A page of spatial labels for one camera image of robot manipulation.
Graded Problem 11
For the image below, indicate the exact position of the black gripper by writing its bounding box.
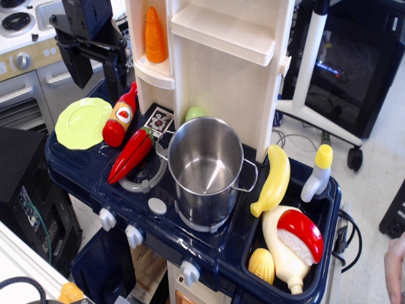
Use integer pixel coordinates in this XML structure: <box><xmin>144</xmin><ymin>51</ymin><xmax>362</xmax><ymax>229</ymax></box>
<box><xmin>49</xmin><ymin>15</ymin><xmax>127</xmax><ymax>102</ymax></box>

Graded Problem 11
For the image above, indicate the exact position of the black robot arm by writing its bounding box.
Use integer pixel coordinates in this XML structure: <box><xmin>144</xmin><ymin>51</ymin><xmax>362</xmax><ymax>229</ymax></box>
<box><xmin>49</xmin><ymin>1</ymin><xmax>127</xmax><ymax>101</ymax></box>

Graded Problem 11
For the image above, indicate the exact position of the steel pot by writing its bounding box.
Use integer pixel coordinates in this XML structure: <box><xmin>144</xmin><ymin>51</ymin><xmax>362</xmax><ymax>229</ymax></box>
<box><xmin>156</xmin><ymin>116</ymin><xmax>258</xmax><ymax>233</ymax></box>

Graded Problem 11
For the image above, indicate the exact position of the red and white toy sushi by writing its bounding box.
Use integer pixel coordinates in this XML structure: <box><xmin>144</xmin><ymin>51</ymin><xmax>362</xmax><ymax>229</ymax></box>
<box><xmin>277</xmin><ymin>209</ymin><xmax>324</xmax><ymax>266</ymax></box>

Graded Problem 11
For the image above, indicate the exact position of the person's bare hand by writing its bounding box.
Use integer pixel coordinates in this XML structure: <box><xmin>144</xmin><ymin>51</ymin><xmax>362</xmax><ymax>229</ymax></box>
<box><xmin>384</xmin><ymin>233</ymin><xmax>404</xmax><ymax>304</ymax></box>

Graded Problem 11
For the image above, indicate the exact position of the orange toy carrot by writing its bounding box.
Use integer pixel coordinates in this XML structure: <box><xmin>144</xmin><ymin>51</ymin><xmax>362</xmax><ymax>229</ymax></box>
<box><xmin>144</xmin><ymin>6</ymin><xmax>167</xmax><ymax>63</ymax></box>

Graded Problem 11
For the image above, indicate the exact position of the light green toy plate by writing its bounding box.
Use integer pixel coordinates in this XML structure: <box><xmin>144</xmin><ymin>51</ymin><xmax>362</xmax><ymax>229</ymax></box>
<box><xmin>54</xmin><ymin>98</ymin><xmax>113</xmax><ymax>150</ymax></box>

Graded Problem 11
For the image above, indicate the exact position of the grey toy stove unit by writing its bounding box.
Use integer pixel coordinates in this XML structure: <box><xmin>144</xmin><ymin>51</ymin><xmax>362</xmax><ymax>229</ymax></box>
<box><xmin>1</xmin><ymin>1</ymin><xmax>104</xmax><ymax>132</ymax></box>

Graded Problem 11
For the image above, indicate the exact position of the red toy ketchup bottle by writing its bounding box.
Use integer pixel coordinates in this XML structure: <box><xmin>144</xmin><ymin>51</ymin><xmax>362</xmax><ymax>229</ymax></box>
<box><xmin>102</xmin><ymin>82</ymin><xmax>137</xmax><ymax>148</ymax></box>

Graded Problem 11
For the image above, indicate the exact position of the red toy chili pepper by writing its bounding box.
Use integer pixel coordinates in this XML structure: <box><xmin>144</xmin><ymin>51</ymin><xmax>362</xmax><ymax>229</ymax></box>
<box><xmin>108</xmin><ymin>127</ymin><xmax>154</xmax><ymax>184</ymax></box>

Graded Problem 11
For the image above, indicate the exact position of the light green toy ball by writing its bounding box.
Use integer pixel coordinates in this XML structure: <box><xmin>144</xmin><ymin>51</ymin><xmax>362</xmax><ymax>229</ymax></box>
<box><xmin>185</xmin><ymin>106</ymin><xmax>207</xmax><ymax>122</ymax></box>

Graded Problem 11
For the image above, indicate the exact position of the cream toy kitchen shelf tower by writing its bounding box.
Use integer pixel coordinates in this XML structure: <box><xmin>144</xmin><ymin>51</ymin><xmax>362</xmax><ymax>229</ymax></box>
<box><xmin>125</xmin><ymin>1</ymin><xmax>294</xmax><ymax>163</ymax></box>

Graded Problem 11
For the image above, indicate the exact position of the black computer case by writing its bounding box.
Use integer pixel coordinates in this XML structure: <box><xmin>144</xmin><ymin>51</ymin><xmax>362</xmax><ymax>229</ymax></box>
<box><xmin>1</xmin><ymin>127</ymin><xmax>82</xmax><ymax>277</ymax></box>

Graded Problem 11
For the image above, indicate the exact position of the navy toy kitchen counter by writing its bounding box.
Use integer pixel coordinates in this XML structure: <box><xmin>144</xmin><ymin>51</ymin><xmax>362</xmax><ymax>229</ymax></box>
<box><xmin>44</xmin><ymin>78</ymin><xmax>342</xmax><ymax>304</ymax></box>

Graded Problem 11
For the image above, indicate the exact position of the white rolling stand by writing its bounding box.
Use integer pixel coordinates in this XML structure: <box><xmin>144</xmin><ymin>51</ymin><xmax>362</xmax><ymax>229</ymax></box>
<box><xmin>275</xmin><ymin>0</ymin><xmax>364</xmax><ymax>172</ymax></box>

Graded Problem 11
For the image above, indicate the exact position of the yellow toy banana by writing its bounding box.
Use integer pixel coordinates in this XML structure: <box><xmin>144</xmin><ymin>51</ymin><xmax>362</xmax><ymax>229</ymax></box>
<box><xmin>250</xmin><ymin>144</ymin><xmax>290</xmax><ymax>218</ymax></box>

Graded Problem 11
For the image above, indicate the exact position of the yellow toy piece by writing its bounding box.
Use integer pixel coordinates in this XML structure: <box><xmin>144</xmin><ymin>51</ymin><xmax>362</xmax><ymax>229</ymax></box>
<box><xmin>58</xmin><ymin>282</ymin><xmax>85</xmax><ymax>304</ymax></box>

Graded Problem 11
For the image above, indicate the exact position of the grey toy faucet yellow cap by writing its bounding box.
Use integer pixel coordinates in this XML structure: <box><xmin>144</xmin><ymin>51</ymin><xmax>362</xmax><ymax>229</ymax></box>
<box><xmin>301</xmin><ymin>144</ymin><xmax>333</xmax><ymax>203</ymax></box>

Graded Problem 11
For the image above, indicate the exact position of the yellow toy corn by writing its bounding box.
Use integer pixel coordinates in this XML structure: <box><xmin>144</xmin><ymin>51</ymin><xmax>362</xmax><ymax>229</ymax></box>
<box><xmin>247</xmin><ymin>248</ymin><xmax>275</xmax><ymax>285</ymax></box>

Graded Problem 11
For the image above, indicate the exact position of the black cabinet with glass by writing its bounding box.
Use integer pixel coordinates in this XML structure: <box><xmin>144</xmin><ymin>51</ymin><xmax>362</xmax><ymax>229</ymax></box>
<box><xmin>281</xmin><ymin>0</ymin><xmax>405</xmax><ymax>139</ymax></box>

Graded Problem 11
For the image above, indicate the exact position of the cream toy mayonnaise bottle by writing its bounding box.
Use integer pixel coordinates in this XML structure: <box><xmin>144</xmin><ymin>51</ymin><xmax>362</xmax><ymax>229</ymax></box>
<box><xmin>262</xmin><ymin>205</ymin><xmax>310</xmax><ymax>295</ymax></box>

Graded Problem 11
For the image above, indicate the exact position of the black power cable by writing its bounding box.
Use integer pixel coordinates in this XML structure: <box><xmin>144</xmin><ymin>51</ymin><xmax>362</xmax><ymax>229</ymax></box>
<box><xmin>331</xmin><ymin>210</ymin><xmax>363</xmax><ymax>274</ymax></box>

